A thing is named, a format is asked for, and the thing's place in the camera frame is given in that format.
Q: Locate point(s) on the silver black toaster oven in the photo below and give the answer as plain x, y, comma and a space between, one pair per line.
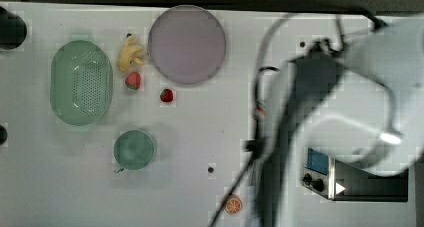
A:
337, 181

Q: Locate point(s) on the dark round object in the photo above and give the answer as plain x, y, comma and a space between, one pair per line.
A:
3, 135

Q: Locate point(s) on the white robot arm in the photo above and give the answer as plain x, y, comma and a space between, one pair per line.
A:
340, 133

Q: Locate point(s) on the grey round plate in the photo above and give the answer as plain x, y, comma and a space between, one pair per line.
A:
187, 44

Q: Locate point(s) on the red toy strawberry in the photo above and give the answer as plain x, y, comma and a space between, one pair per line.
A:
167, 96

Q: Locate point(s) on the black round base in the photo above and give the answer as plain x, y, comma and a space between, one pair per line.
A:
13, 30

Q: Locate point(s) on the yellow toy banana bunch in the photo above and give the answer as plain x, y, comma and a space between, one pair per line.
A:
131, 53

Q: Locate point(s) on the green mug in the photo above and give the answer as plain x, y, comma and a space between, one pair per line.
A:
134, 150

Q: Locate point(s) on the green oval colander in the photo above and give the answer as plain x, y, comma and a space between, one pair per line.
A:
81, 83

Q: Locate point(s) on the pink toy strawberry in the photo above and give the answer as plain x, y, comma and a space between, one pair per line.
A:
133, 81

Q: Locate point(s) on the orange slice toy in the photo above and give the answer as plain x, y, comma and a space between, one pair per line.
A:
234, 205

